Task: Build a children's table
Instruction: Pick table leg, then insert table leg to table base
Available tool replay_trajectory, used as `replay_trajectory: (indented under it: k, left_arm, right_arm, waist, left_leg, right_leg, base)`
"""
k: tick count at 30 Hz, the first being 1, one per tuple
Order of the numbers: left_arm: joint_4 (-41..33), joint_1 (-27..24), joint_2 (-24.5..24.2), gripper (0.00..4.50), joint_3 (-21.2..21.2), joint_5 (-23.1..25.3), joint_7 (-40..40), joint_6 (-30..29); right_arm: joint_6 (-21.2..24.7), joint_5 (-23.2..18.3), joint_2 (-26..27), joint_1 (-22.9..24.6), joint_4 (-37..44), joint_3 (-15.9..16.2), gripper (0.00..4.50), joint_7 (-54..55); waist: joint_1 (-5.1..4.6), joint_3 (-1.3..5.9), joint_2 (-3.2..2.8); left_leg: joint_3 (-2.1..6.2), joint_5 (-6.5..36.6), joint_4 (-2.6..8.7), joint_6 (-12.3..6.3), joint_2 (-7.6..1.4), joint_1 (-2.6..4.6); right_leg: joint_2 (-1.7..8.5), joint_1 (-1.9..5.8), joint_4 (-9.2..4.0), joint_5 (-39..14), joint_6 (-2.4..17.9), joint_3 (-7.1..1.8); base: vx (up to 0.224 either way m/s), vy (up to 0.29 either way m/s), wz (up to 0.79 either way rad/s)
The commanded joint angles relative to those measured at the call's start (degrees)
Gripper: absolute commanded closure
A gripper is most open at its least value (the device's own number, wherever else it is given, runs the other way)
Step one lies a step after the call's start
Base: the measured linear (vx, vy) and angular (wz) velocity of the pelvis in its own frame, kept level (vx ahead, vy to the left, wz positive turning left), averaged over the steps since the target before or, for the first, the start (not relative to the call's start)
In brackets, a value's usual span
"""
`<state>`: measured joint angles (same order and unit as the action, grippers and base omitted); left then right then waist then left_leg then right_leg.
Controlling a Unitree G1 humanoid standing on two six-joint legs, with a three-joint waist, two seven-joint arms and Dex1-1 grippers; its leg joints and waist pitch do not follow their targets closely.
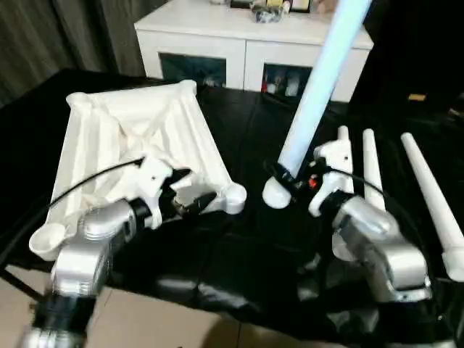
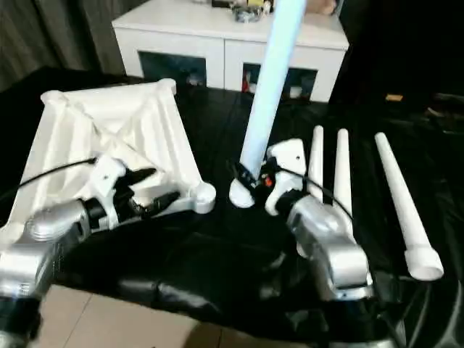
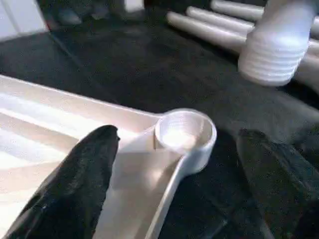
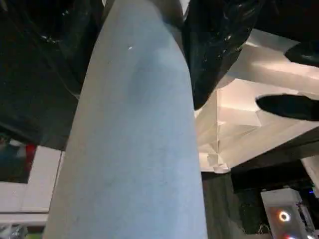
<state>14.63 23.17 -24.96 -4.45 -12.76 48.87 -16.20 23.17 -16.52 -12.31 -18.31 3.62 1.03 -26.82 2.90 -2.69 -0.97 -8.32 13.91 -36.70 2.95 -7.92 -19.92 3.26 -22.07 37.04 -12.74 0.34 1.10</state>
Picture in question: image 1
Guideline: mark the white plastic table top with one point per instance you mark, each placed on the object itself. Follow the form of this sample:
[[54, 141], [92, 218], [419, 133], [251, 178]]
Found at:
[[127, 116]]

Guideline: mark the white plastic table leg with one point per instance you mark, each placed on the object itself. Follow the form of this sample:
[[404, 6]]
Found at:
[[371, 163], [319, 90], [343, 132], [427, 188]]

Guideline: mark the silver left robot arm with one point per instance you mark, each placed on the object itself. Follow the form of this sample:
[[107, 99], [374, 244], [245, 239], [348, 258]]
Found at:
[[83, 253]]

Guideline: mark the black work mat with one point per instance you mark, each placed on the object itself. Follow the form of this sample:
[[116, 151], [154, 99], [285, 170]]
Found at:
[[235, 253]]

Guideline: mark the tall white bottle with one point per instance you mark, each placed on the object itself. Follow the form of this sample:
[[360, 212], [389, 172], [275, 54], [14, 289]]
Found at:
[[290, 90]]

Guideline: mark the white sideboard cabinet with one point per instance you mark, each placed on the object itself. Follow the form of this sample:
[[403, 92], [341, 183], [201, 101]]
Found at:
[[199, 43]]

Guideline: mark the small tan box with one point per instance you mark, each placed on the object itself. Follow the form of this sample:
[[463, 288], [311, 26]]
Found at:
[[417, 97]]

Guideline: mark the dark clutter on cabinet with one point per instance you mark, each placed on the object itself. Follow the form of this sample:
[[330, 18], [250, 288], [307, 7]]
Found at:
[[268, 14]]

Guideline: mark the grey curtain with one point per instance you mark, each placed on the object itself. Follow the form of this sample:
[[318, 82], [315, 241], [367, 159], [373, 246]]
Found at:
[[54, 43]]

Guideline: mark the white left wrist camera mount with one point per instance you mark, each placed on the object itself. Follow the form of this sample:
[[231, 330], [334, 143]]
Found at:
[[152, 174]]

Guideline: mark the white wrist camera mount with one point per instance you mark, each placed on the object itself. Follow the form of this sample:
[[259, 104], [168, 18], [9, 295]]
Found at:
[[152, 174], [333, 152]]

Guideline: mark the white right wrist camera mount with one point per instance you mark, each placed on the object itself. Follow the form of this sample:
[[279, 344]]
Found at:
[[333, 152]]

